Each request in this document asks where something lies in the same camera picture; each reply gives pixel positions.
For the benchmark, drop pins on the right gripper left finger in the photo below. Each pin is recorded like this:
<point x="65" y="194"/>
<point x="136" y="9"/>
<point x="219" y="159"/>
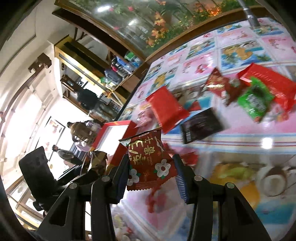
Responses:
<point x="106" y="191"/>

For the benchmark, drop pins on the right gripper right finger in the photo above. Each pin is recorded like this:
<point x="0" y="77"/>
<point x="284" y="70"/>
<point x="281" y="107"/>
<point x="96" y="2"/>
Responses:
<point x="196" y="190"/>

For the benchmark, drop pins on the brown snack packet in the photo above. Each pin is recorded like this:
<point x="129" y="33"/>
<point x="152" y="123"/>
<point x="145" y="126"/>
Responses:
<point x="98" y="162"/>

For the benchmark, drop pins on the dark red flower snack packet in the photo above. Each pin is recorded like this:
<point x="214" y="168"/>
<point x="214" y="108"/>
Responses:
<point x="150" y="165"/>

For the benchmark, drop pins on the black snack packet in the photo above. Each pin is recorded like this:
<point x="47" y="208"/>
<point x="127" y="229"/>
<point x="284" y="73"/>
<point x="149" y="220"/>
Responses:
<point x="200" y="126"/>

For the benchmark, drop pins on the green snack packet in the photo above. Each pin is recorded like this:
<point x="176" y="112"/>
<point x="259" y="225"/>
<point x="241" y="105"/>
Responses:
<point x="256" y="100"/>

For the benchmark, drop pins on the large red foil packet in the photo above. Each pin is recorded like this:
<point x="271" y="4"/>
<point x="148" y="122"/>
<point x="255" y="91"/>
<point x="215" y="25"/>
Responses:
<point x="280" y="86"/>

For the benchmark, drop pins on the red white heart snack packet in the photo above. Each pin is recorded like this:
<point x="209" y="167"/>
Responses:
<point x="189" y="158"/>

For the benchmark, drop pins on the red gift box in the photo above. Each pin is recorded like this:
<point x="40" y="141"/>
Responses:
<point x="109" y="136"/>

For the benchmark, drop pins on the person in brown jacket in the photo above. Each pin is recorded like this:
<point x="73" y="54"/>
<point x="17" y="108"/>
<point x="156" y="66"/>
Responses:
<point x="81" y="133"/>

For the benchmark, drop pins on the person in dark jacket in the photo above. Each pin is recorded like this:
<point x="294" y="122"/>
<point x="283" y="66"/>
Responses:
<point x="87" y="99"/>

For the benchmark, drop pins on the floral plastic tablecloth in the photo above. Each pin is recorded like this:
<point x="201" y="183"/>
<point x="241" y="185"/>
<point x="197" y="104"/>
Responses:
<point x="258" y="157"/>

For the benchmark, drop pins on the silver flashlight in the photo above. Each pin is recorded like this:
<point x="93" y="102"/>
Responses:
<point x="252" y="19"/>

